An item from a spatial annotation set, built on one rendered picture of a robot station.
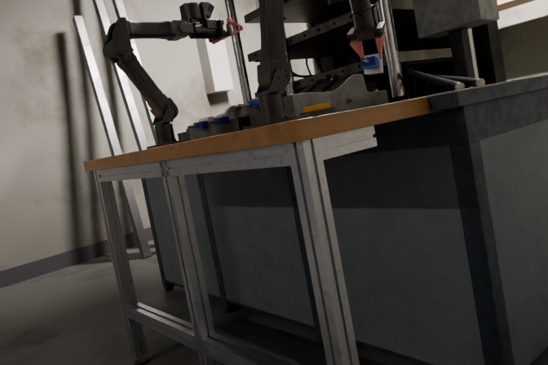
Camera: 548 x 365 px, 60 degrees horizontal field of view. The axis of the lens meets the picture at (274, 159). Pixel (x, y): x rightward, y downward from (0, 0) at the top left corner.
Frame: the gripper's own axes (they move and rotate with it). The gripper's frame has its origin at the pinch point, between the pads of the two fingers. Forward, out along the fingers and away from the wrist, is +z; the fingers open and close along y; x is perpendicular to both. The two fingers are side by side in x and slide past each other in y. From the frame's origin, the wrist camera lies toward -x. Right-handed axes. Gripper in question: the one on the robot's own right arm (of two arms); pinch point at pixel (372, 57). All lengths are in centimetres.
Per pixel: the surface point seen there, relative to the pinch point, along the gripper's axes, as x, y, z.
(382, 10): -80, 11, 7
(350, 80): -25.7, 16.3, 16.0
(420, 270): 39, -11, 48
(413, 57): -92, 4, 35
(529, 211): 21, -38, 43
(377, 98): -33.5, 10.0, 28.4
